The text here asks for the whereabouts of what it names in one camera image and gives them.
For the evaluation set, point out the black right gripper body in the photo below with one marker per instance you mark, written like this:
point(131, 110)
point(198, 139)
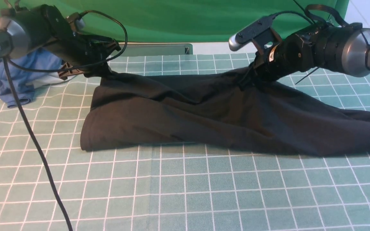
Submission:
point(296, 53)

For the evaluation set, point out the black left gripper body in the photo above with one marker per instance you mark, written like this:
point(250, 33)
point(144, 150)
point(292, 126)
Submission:
point(84, 54)

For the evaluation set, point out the dark gray long-sleeved shirt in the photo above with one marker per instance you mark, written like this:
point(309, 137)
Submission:
point(130, 109)

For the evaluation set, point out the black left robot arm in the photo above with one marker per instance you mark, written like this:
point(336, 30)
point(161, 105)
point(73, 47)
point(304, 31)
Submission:
point(39, 46)

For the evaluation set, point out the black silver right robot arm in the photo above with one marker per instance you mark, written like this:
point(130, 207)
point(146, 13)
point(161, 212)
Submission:
point(344, 50)

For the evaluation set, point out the blue crumpled shirt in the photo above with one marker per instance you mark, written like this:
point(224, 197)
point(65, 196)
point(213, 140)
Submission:
point(40, 59)

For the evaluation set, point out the green backdrop cloth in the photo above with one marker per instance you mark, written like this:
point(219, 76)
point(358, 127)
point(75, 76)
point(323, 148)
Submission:
point(174, 21)

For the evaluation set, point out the green checkered table cloth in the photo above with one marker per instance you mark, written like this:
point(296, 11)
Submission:
point(165, 188)

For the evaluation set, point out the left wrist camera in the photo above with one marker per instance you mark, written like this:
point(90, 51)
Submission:
point(75, 21)

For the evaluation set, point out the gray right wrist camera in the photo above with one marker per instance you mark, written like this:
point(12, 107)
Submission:
point(259, 33)

